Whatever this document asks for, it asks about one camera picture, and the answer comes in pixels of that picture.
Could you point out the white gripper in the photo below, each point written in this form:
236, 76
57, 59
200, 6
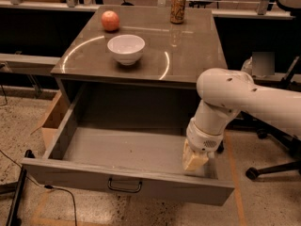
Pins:
203, 139

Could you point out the grey top drawer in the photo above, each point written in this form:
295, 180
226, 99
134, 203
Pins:
129, 140

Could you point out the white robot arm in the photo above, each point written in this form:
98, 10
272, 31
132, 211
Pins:
224, 94

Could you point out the grey drawer cabinet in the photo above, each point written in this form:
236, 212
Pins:
175, 57

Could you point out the black office chair base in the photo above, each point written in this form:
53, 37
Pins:
292, 143

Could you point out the clear bottle left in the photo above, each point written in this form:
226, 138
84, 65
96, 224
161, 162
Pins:
247, 66

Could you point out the white bowl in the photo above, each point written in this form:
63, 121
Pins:
126, 49

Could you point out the cardboard box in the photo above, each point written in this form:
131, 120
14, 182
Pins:
51, 119

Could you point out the orange drink can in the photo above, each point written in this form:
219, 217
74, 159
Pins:
177, 11

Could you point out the red apple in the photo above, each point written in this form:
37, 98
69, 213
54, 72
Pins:
110, 20

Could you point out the black metal stand leg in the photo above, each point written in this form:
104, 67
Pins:
16, 188

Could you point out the grey metal rail frame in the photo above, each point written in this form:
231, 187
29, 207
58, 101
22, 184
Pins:
57, 28

